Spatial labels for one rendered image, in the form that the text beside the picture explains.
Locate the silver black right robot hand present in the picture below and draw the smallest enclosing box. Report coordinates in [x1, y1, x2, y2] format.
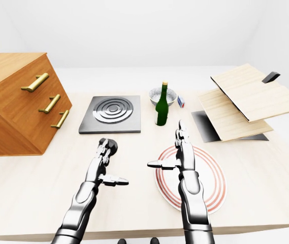
[147, 119, 199, 178]

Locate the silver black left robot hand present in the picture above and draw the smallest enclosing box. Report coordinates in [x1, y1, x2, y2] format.
[84, 138, 130, 188]

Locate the round black stove knob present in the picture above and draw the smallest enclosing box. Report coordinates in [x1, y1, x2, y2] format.
[99, 138, 119, 156]

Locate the flat dark stove plate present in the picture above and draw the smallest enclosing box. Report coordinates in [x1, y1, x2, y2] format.
[78, 95, 142, 135]

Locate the white plate with red rings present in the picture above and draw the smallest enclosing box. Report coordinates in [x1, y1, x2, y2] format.
[154, 144, 228, 214]

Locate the green glass bottle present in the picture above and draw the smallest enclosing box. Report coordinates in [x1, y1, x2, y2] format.
[154, 80, 170, 127]

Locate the small wooden drawer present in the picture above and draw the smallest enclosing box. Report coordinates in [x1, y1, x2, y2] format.
[23, 91, 73, 155]

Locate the small pale wood board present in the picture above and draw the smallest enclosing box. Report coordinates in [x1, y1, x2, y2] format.
[197, 88, 274, 143]

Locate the patterned grey white bowl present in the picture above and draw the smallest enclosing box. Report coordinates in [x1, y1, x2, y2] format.
[148, 87, 178, 108]

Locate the medium wooden drawer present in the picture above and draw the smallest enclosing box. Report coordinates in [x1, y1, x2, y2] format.
[1, 75, 68, 137]

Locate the large pale wood board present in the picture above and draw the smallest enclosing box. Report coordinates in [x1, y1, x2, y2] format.
[210, 63, 289, 124]

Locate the wooden drawer cabinet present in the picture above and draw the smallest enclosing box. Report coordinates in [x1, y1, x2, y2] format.
[0, 52, 73, 157]

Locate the small black block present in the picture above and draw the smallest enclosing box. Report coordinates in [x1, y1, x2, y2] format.
[261, 72, 281, 84]

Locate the large wooden drawer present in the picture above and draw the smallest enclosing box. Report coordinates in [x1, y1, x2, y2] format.
[0, 54, 59, 116]

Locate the flat black base plate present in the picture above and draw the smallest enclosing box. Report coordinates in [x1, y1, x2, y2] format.
[190, 110, 270, 143]

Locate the short brass drawer handle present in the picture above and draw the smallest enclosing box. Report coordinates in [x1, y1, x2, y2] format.
[50, 109, 70, 130]

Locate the medium brass drawer handle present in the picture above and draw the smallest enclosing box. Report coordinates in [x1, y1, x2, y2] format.
[38, 94, 61, 114]

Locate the long brass drawer handle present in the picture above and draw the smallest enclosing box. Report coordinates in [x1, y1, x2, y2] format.
[20, 73, 50, 93]

